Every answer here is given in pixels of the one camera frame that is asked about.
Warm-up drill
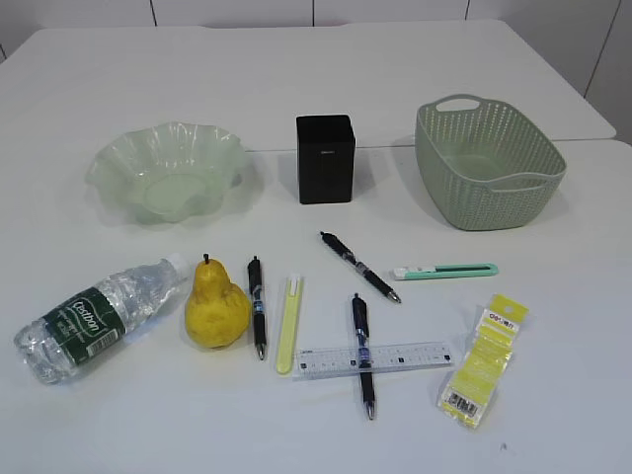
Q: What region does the yellow pear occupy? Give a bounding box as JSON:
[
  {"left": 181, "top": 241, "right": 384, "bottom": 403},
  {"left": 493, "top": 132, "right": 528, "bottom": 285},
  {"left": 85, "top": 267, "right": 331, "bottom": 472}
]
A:
[{"left": 185, "top": 254, "right": 251, "bottom": 350}]

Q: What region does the green utility knife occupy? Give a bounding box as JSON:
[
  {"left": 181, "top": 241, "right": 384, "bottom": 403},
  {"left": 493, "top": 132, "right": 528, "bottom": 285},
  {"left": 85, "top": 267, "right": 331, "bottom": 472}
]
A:
[{"left": 392, "top": 264, "right": 499, "bottom": 280}]

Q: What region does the yellow waste paper package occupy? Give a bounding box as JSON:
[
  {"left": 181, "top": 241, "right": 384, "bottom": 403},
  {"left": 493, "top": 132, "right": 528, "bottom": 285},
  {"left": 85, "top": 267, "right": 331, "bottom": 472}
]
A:
[{"left": 437, "top": 294, "right": 529, "bottom": 430}]

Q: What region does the clear plastic water bottle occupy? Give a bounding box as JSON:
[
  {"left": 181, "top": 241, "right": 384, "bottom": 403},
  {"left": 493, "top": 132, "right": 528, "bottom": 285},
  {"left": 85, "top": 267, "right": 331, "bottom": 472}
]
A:
[{"left": 14, "top": 254, "right": 191, "bottom": 384}]

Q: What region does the black pen upper middle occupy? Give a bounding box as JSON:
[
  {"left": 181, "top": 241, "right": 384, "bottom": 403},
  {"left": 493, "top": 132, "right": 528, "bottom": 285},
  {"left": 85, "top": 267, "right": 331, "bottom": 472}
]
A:
[{"left": 320, "top": 231, "right": 402, "bottom": 304}]

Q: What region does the black pen left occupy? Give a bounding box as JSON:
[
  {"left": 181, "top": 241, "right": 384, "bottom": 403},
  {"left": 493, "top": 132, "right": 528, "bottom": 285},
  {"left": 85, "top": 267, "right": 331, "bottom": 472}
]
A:
[{"left": 247, "top": 256, "right": 267, "bottom": 360}]

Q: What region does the black pen on ruler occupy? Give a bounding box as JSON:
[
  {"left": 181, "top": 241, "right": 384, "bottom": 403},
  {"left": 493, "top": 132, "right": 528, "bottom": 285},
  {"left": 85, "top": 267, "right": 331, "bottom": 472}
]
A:
[{"left": 352, "top": 293, "right": 375, "bottom": 421}]

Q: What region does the black square pen holder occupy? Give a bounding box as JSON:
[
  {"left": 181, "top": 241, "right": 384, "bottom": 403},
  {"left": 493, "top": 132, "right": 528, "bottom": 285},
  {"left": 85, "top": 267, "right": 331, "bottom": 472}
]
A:
[{"left": 296, "top": 115, "right": 356, "bottom": 204}]

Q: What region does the yellow utility knife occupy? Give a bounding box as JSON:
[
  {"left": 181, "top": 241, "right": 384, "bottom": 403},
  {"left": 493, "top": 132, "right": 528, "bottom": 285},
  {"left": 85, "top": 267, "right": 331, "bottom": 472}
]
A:
[{"left": 275, "top": 274, "right": 304, "bottom": 376}]

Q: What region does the clear plastic ruler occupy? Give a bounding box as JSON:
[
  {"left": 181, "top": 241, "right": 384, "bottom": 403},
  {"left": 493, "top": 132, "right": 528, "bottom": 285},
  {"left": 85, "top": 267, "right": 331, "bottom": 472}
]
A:
[{"left": 292, "top": 342, "right": 454, "bottom": 380}]

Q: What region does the green wavy glass plate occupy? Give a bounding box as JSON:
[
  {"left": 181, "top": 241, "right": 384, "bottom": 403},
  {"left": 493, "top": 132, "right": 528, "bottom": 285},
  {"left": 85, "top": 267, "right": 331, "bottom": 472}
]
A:
[{"left": 86, "top": 121, "right": 247, "bottom": 224}]

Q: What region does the green plastic woven basket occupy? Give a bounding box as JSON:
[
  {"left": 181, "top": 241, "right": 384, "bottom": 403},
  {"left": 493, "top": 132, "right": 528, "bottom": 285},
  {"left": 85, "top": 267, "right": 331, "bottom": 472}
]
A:
[{"left": 415, "top": 95, "right": 567, "bottom": 231}]

